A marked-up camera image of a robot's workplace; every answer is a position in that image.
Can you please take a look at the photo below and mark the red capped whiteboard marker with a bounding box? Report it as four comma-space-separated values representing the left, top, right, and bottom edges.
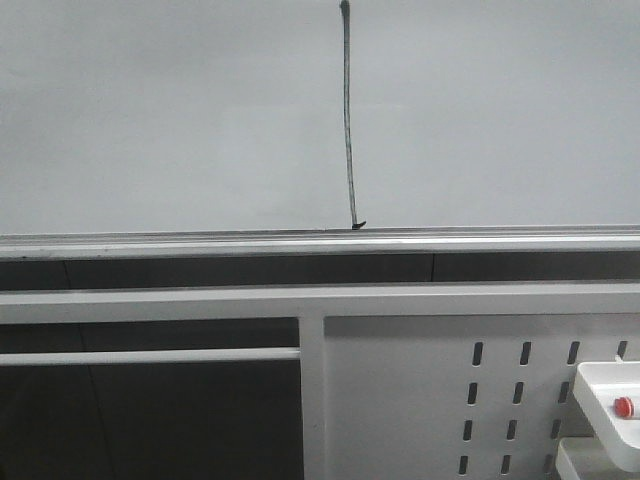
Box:
613, 396, 640, 420

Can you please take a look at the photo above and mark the grey metal pegboard stand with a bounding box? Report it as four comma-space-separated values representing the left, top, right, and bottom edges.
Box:
1, 283, 639, 479

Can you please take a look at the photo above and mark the lower white plastic tray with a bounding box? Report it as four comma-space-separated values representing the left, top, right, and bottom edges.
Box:
556, 437, 626, 480

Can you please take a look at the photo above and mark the white plastic marker tray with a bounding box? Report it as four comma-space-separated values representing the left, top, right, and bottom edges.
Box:
573, 361, 639, 472

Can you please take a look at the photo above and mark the white whiteboard with aluminium frame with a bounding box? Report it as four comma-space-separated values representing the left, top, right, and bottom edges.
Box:
1, 1, 639, 259

